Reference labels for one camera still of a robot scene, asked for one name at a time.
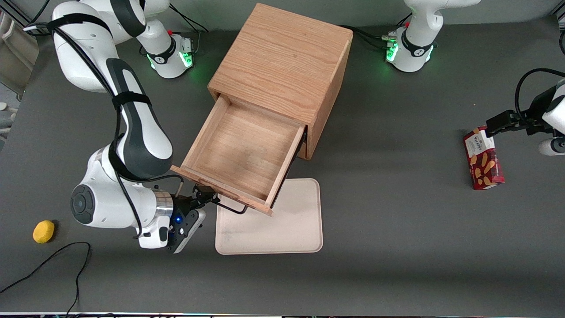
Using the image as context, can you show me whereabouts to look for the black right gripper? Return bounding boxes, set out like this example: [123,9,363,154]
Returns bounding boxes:
[171,185,220,221]

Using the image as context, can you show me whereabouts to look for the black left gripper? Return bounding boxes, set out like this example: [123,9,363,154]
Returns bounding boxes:
[486,86,557,138]

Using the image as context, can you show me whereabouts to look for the black metal drawer handle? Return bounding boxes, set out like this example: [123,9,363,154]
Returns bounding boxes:
[215,200,249,215]

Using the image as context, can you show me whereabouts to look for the wooden two-drawer cabinet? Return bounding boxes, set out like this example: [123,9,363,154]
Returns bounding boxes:
[208,3,354,160]

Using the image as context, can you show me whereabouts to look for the red Walkers shortbread box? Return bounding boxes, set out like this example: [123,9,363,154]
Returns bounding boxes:
[463,126,505,190]

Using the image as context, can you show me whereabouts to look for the cream rectangular tray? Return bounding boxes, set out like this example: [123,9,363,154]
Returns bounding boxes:
[215,178,324,255]

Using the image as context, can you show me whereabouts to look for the yellow lemon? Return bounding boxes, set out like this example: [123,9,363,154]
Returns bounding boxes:
[33,220,55,244]

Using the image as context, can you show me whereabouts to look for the beige bin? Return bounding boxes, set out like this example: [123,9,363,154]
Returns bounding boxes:
[0,13,40,95]

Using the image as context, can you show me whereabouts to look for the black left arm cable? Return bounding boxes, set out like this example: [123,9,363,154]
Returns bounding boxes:
[514,68,565,122]

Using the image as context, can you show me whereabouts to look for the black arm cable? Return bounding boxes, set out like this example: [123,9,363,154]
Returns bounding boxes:
[23,13,186,239]
[514,68,565,122]

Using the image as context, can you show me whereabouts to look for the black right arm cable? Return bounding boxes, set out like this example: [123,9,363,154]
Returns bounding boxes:
[23,13,186,239]

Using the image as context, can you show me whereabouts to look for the thin black table cable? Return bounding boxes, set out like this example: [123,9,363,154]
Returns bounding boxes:
[0,242,91,315]

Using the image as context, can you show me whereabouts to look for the black right base cables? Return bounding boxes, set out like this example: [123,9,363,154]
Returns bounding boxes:
[168,4,210,56]

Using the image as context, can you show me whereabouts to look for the black base cables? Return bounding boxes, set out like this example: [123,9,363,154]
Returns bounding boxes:
[340,13,413,51]
[168,4,210,56]

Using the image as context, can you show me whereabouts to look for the black left base cables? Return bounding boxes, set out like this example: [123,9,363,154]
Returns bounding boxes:
[340,13,413,51]

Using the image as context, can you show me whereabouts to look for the dark aluminium frame rail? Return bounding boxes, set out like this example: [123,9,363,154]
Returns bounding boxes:
[4,0,45,36]

